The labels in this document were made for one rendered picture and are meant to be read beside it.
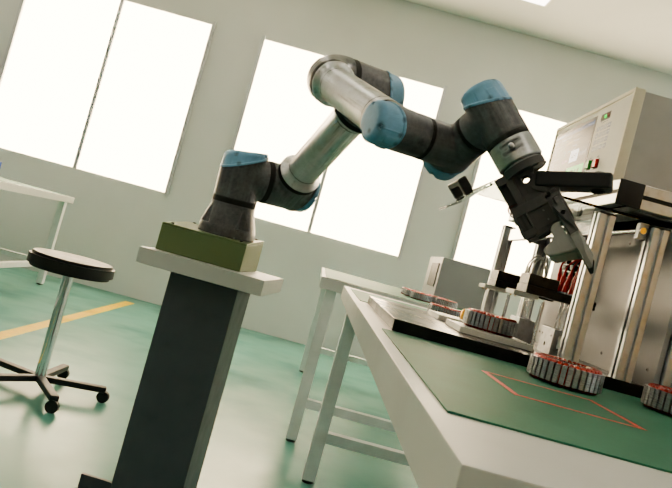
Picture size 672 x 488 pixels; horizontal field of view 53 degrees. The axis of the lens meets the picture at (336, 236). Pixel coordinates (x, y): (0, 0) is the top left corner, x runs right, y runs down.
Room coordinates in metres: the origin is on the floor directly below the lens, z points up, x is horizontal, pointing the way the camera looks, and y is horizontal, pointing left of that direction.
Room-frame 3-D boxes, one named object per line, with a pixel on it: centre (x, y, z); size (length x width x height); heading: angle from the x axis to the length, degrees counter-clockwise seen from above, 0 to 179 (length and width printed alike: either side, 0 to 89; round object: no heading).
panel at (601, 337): (1.51, -0.61, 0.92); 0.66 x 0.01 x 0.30; 1
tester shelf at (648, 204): (1.51, -0.68, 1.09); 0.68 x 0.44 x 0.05; 1
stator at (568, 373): (1.03, -0.40, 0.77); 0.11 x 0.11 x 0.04
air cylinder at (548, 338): (1.39, -0.50, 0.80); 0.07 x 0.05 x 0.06; 1
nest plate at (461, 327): (1.39, -0.36, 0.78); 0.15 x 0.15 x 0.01; 1
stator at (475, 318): (1.39, -0.36, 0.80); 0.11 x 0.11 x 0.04
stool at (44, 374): (2.76, 1.01, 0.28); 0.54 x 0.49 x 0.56; 91
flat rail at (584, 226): (1.51, -0.46, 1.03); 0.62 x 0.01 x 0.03; 1
